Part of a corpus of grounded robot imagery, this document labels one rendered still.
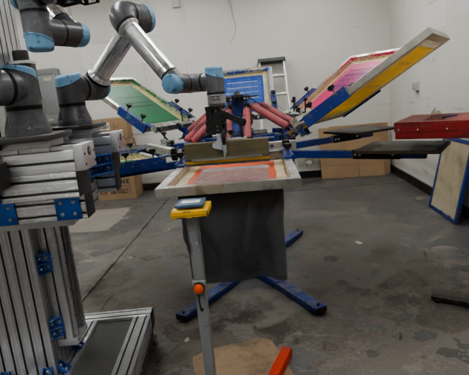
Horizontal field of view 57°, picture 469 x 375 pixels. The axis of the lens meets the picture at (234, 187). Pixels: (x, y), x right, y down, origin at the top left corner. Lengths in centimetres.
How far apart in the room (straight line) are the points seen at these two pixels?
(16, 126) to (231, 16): 513
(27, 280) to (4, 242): 18
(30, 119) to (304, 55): 520
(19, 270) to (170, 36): 504
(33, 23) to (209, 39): 520
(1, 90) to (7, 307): 93
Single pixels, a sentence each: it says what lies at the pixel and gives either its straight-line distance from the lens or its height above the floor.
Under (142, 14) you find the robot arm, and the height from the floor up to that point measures 169.
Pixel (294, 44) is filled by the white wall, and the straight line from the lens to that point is 645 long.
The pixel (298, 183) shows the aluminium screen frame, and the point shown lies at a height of 97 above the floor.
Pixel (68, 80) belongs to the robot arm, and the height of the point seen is 145.
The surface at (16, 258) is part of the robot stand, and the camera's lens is 197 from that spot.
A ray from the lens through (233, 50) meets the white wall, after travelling 643.
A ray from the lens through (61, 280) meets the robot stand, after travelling 200.
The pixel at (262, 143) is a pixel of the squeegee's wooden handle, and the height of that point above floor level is 112.
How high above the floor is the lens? 134
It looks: 12 degrees down
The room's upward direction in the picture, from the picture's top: 5 degrees counter-clockwise
